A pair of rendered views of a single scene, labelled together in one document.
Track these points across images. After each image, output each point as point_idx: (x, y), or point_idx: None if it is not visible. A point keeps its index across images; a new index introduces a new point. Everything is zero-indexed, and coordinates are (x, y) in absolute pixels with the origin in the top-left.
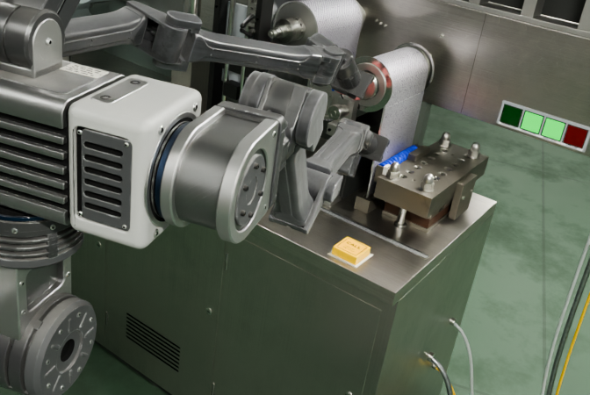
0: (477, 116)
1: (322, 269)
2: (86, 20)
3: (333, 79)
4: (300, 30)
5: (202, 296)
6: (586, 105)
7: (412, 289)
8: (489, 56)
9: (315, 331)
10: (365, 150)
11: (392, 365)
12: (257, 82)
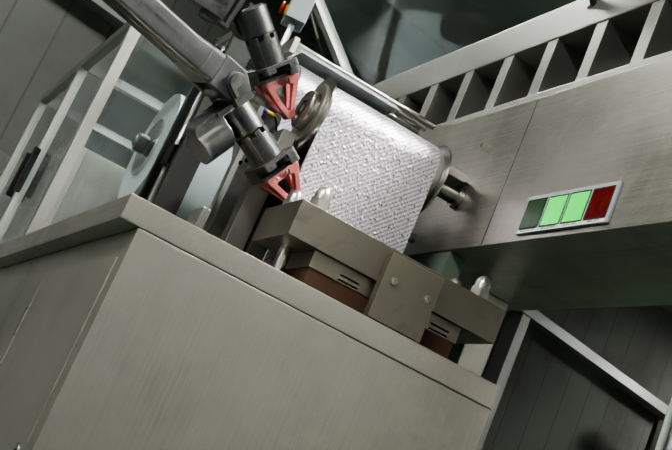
0: (497, 238)
1: (88, 224)
2: None
3: (227, 21)
4: (279, 87)
5: None
6: (622, 154)
7: (183, 252)
8: (530, 148)
9: (42, 357)
10: (250, 145)
11: (105, 404)
12: None
